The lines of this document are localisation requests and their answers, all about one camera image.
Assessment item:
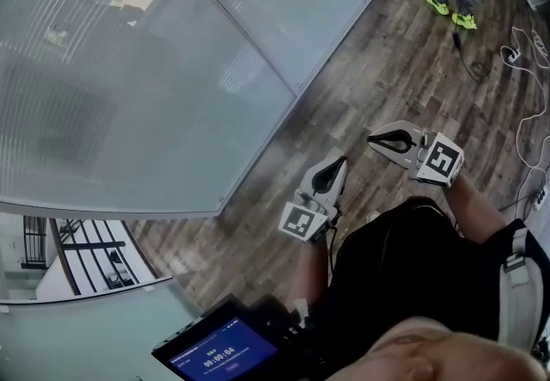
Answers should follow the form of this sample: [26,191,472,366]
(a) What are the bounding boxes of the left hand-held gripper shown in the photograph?
[278,157,348,246]

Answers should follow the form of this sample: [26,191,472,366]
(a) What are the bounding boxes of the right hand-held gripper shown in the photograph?
[367,120,466,189]

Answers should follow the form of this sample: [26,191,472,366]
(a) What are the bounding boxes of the person's left forearm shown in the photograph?
[285,239,330,307]

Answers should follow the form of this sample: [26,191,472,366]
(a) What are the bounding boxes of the person's right forearm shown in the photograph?
[446,175,508,241]

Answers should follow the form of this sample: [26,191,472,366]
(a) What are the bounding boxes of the person's black shirt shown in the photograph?
[315,196,550,381]

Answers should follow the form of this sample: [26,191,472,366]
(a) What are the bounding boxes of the black tablet with blue screen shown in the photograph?
[150,295,302,381]

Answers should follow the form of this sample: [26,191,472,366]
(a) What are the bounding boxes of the person's face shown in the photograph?
[324,316,549,381]

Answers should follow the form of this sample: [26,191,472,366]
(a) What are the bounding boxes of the black framed window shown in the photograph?
[49,218,138,297]

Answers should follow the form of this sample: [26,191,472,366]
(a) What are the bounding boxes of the black metal railing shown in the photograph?
[21,215,48,271]

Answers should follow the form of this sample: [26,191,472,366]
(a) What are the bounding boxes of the frosted glass door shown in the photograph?
[0,278,203,381]

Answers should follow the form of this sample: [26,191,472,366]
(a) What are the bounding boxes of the long white cable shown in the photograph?
[500,4,550,169]

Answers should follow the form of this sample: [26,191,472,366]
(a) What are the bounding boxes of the black cable with adapter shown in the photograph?
[450,0,489,82]

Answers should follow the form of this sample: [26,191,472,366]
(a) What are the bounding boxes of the metal window frame post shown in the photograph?
[156,0,302,101]

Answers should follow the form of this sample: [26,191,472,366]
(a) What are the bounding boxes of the grey backpack strap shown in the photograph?
[498,227,545,348]

